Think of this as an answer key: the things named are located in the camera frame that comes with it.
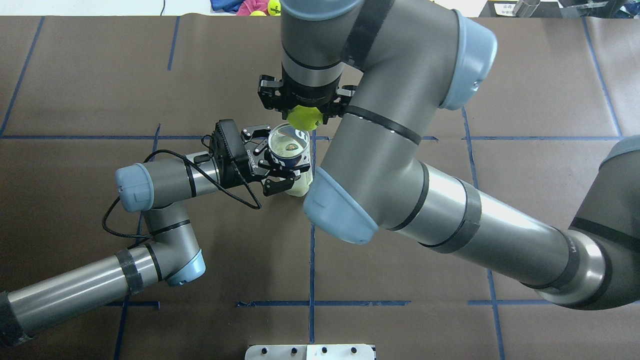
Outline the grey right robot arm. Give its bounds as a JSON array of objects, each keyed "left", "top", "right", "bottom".
[{"left": 260, "top": 0, "right": 640, "bottom": 311}]

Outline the pink cloth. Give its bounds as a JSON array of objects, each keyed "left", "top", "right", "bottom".
[{"left": 237, "top": 0, "right": 269, "bottom": 16}]

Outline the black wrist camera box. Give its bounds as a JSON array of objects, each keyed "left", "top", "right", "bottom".
[{"left": 210, "top": 119, "right": 245, "bottom": 165}]

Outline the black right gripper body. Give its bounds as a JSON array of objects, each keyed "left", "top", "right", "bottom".
[{"left": 281, "top": 80, "right": 345, "bottom": 116}]

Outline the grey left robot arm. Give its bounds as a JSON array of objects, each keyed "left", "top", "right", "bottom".
[{"left": 1, "top": 119, "right": 313, "bottom": 347}]

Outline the yellow Wilson tennis ball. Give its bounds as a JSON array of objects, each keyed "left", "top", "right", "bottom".
[{"left": 267, "top": 0, "right": 282, "bottom": 16}]

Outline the silver metal cup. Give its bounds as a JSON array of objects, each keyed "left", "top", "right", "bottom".
[{"left": 512, "top": 0, "right": 541, "bottom": 18}]

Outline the small yellow tennis ball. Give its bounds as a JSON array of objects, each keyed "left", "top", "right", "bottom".
[{"left": 249, "top": 10, "right": 267, "bottom": 17}]

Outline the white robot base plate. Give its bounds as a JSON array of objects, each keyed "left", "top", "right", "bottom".
[{"left": 244, "top": 343, "right": 377, "bottom": 360}]

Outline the blue cloth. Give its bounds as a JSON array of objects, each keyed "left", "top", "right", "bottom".
[{"left": 210, "top": 0, "right": 244, "bottom": 13}]

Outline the clear Wilson tennis ball can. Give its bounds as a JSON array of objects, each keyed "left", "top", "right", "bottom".
[{"left": 267, "top": 122, "right": 313, "bottom": 198}]

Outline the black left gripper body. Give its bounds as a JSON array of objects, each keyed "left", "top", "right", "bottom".
[{"left": 218, "top": 142, "right": 262, "bottom": 189}]

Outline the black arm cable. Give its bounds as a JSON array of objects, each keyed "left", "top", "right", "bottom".
[{"left": 102, "top": 135, "right": 262, "bottom": 248}]

